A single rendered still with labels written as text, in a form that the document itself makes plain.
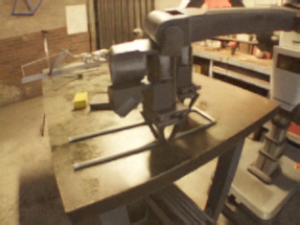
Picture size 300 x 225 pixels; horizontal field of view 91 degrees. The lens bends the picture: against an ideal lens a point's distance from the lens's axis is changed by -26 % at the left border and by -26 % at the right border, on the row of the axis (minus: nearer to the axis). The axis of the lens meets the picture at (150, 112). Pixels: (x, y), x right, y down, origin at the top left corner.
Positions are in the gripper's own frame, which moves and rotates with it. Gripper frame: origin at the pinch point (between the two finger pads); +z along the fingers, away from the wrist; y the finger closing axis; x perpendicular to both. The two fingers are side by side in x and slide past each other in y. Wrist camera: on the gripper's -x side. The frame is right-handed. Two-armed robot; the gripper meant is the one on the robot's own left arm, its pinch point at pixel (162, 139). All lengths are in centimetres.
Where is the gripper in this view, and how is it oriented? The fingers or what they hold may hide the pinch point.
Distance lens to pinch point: 44.5
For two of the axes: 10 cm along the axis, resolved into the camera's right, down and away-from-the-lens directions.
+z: 0.4, 9.0, 4.4
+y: 4.6, 3.7, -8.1
